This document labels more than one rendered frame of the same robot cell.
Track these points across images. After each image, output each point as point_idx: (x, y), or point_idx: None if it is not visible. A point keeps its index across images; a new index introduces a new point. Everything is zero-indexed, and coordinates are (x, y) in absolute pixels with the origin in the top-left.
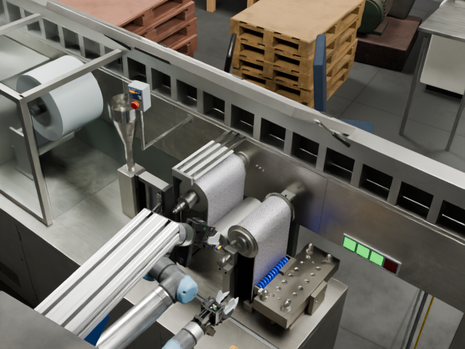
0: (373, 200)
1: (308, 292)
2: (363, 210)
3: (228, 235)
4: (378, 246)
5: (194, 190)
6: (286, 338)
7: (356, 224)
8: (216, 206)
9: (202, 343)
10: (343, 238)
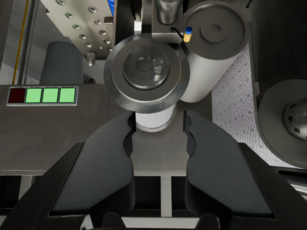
0: (46, 170)
1: (55, 15)
2: (55, 150)
3: (187, 64)
4: (34, 112)
5: (305, 142)
6: None
7: (63, 126)
8: (238, 101)
9: None
10: (75, 98)
